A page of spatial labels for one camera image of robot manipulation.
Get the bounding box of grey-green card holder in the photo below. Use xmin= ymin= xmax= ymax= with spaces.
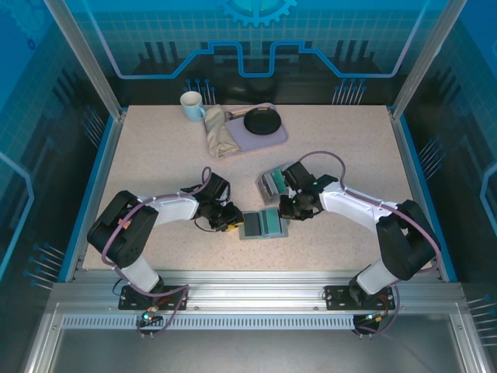
xmin=238 ymin=207 xmax=290 ymax=242

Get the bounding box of black credit card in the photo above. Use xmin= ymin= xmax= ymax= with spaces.
xmin=244 ymin=211 xmax=262 ymax=237

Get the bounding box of teal credit card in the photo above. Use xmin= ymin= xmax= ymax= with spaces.
xmin=270 ymin=167 xmax=287 ymax=192
xmin=260 ymin=208 xmax=282 ymax=238

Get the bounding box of aluminium front beam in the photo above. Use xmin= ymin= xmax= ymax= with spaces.
xmin=50 ymin=270 xmax=465 ymax=312

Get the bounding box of lavender tray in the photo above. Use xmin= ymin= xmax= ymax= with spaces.
xmin=204 ymin=102 xmax=290 ymax=153

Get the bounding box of beige cloth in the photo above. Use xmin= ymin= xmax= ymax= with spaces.
xmin=204 ymin=104 xmax=242 ymax=159

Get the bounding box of black bowl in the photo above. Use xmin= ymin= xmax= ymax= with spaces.
xmin=243 ymin=107 xmax=281 ymax=136

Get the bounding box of light blue mug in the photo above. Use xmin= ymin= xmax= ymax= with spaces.
xmin=179 ymin=91 xmax=207 ymax=124

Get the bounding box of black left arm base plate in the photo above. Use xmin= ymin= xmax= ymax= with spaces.
xmin=118 ymin=284 xmax=190 ymax=311

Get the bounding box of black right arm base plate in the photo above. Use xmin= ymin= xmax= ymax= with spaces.
xmin=324 ymin=284 xmax=393 ymax=311

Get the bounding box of slotted aluminium cable duct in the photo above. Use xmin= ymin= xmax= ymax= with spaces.
xmin=61 ymin=315 xmax=357 ymax=331

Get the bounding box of aluminium side rail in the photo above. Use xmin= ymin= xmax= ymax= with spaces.
xmin=64 ymin=110 xmax=129 ymax=283
xmin=388 ymin=108 xmax=459 ymax=283

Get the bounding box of aluminium frame post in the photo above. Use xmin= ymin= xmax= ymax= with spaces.
xmin=390 ymin=0 xmax=469 ymax=120
xmin=43 ymin=0 xmax=129 ymax=120

